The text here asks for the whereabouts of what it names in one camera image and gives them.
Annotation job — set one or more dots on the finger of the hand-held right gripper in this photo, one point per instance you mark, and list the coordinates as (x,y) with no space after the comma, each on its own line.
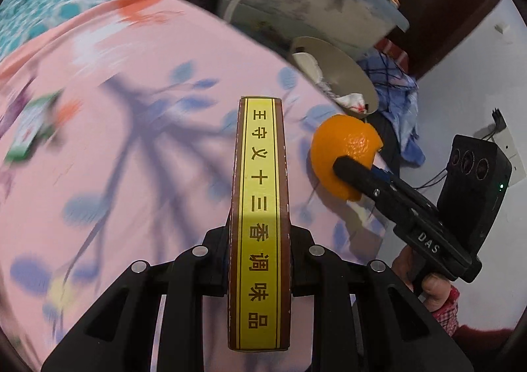
(383,174)
(358,176)

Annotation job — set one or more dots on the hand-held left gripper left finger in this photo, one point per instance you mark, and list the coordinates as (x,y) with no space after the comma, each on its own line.
(214,265)

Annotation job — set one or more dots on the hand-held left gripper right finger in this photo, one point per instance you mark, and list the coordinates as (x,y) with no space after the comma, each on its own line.
(304,269)

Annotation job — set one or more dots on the orange peel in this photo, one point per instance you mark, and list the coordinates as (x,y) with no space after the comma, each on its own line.
(337,141)

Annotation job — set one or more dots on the yellow brown box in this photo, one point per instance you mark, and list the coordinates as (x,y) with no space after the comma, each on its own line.
(259,211)

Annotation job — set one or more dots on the red white wrapper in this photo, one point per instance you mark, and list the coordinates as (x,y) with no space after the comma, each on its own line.
(354,102)

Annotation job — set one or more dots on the beige bin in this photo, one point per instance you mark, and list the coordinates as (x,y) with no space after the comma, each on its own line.
(341,67)

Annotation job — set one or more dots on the white tissue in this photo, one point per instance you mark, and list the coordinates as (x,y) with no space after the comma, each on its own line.
(308,65)

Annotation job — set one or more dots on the person's right forearm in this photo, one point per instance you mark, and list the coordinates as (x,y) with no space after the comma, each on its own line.
(451,314)

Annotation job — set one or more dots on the person's right hand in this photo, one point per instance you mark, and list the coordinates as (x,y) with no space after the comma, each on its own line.
(436,291)

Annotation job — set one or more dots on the blue plaid cloth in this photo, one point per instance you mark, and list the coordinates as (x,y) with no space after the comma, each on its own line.
(403,108)

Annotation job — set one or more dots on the black plug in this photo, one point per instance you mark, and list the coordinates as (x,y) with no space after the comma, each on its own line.
(499,118)

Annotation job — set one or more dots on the red cloth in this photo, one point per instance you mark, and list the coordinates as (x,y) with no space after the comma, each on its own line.
(391,53)

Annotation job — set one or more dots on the pink floral blanket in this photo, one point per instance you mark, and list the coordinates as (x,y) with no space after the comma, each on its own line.
(144,149)

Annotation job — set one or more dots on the dark wooden furniture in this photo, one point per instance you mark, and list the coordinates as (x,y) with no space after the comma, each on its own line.
(444,17)

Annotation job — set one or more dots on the clear storage box orange lid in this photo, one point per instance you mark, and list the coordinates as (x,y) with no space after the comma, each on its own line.
(313,5)

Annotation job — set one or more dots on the green white packet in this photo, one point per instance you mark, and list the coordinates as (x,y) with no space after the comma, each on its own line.
(31,129)

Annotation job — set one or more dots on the white wall socket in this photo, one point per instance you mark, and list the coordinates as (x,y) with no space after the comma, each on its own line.
(512,149)

